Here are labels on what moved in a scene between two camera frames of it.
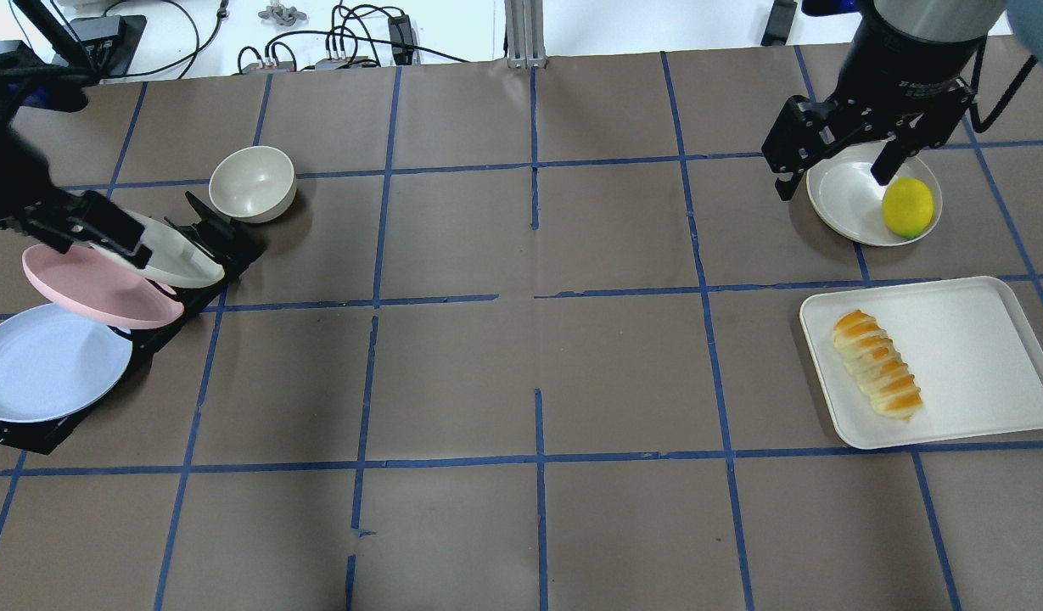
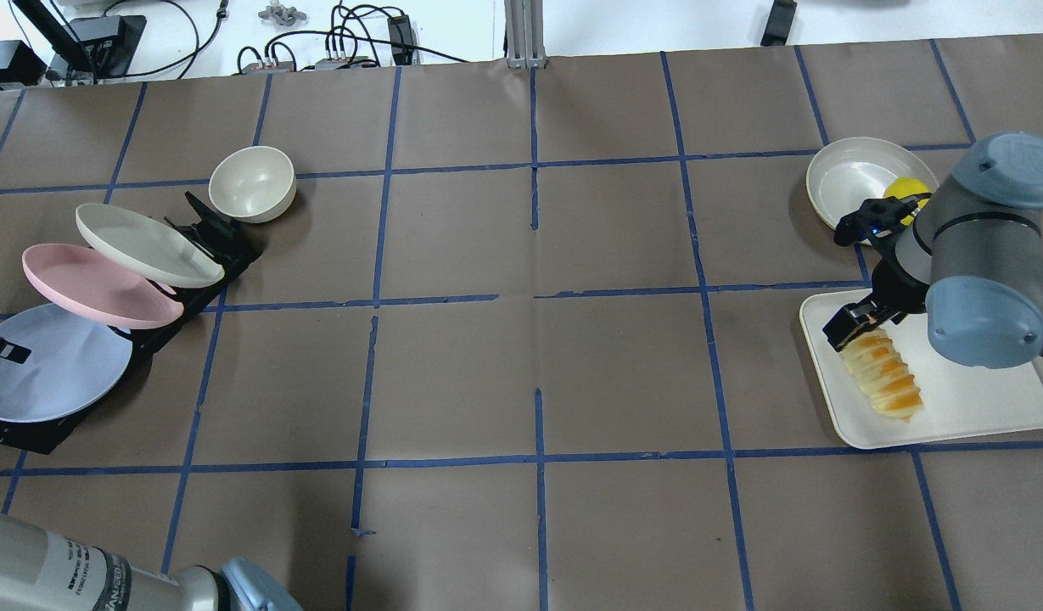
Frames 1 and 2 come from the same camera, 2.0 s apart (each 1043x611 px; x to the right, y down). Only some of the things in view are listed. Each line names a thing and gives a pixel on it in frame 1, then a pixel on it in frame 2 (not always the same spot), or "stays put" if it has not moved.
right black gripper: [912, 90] to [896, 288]
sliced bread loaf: [876, 364] stays put
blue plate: [42, 362] stays put
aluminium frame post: [524, 34] stays put
